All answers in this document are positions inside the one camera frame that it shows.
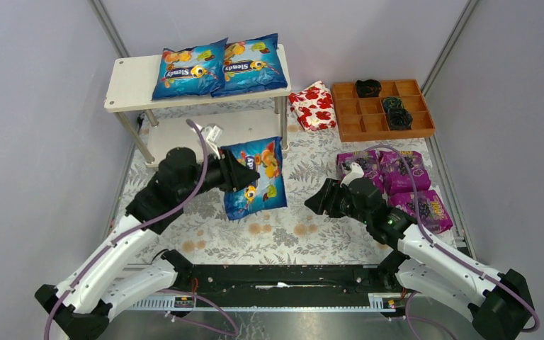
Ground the blue Slendy candy bag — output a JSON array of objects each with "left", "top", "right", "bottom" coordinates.
[
  {"left": 152, "top": 38, "right": 227, "bottom": 100},
  {"left": 224, "top": 136, "right": 287, "bottom": 220}
]

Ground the purple grape candy bag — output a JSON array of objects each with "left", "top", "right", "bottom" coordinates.
[
  {"left": 336, "top": 149, "right": 385, "bottom": 193},
  {"left": 379, "top": 151, "right": 431, "bottom": 196},
  {"left": 388, "top": 190, "right": 453, "bottom": 234}
]

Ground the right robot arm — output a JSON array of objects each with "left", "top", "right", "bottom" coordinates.
[{"left": 305, "top": 178, "right": 540, "bottom": 339}]

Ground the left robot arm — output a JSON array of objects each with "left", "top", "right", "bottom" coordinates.
[{"left": 35, "top": 147, "right": 260, "bottom": 339}]

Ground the white two-tier shelf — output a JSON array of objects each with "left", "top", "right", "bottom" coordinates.
[{"left": 104, "top": 55, "right": 292, "bottom": 167}]

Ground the blue candy bag on shelf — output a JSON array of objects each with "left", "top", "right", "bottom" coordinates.
[{"left": 217, "top": 33, "right": 288, "bottom": 96}]

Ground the floral table mat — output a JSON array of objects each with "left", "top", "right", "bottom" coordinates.
[{"left": 105, "top": 98, "right": 456, "bottom": 266}]

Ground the wooden compartment tray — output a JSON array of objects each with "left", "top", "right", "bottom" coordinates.
[{"left": 331, "top": 79, "right": 436, "bottom": 142}]

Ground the red floral white pouch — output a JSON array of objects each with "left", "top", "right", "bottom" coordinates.
[{"left": 288, "top": 81, "right": 337, "bottom": 131}]

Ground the black coiled item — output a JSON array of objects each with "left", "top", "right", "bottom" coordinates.
[
  {"left": 355, "top": 79, "right": 383, "bottom": 98},
  {"left": 387, "top": 108, "right": 413, "bottom": 130}
]

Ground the dark green coiled item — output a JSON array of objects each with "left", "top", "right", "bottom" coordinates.
[{"left": 382, "top": 96, "right": 404, "bottom": 113}]

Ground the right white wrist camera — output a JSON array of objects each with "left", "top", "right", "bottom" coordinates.
[{"left": 341, "top": 162, "right": 365, "bottom": 186}]

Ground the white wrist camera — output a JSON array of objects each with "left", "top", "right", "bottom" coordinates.
[
  {"left": 341, "top": 162, "right": 365, "bottom": 186},
  {"left": 200, "top": 124, "right": 223, "bottom": 159}
]

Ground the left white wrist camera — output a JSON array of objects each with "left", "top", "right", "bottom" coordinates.
[{"left": 200, "top": 124, "right": 223, "bottom": 159}]

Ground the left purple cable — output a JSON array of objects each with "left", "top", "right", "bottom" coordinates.
[{"left": 42, "top": 119, "right": 240, "bottom": 340}]

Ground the purple cable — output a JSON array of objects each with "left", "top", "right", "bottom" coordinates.
[
  {"left": 42, "top": 119, "right": 240, "bottom": 340},
  {"left": 346, "top": 144, "right": 541, "bottom": 333}
]

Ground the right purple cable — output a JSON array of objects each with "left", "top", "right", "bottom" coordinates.
[{"left": 346, "top": 144, "right": 541, "bottom": 333}]

